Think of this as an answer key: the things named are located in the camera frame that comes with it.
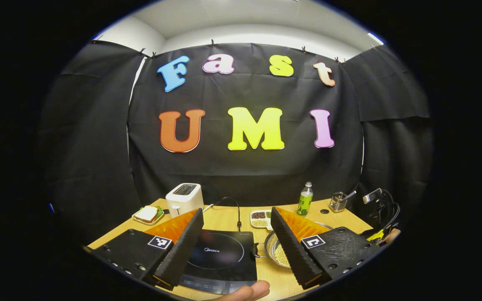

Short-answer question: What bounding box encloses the white toaster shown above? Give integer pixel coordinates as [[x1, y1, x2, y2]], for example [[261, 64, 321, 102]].
[[165, 183, 205, 219]]

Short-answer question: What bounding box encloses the sandwich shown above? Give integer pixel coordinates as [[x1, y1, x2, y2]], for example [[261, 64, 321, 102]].
[[135, 206, 159, 223]]

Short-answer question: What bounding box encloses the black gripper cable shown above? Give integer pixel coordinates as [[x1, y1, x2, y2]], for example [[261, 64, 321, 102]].
[[380, 189, 401, 230]]

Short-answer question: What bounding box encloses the white sandwich plate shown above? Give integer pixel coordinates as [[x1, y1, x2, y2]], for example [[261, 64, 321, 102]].
[[132, 205, 165, 226]]

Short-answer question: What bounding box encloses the metal mesh utensil holder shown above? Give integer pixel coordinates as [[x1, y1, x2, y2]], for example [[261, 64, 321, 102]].
[[329, 192, 347, 213]]

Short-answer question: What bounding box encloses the stainless steel pot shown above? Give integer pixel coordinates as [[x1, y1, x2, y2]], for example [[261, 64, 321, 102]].
[[253, 221, 334, 269]]

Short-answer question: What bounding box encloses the white divided bean plate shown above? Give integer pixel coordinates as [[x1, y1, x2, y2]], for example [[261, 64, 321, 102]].
[[250, 209, 273, 232]]

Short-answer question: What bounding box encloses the black backdrop cloth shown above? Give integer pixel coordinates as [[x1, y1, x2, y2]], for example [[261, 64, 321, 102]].
[[36, 40, 434, 247]]

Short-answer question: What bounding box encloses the black induction cooktop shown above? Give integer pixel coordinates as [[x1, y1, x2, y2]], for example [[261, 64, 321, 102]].
[[179, 229, 258, 295]]

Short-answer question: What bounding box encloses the black power cable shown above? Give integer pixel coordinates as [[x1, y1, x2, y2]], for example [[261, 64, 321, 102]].
[[214, 196, 242, 232]]

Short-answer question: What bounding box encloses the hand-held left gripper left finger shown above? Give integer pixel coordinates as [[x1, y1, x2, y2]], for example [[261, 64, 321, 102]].
[[83, 208, 205, 291]]

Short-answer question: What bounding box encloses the pile of soybeans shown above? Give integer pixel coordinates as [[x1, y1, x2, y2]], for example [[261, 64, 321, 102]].
[[274, 243, 291, 268]]

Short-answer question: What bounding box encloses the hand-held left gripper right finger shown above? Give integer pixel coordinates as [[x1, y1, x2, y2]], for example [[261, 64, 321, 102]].
[[270, 206, 382, 290]]

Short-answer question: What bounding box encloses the green label drink bottle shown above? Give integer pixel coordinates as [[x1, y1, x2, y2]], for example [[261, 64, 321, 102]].
[[297, 181, 313, 217]]

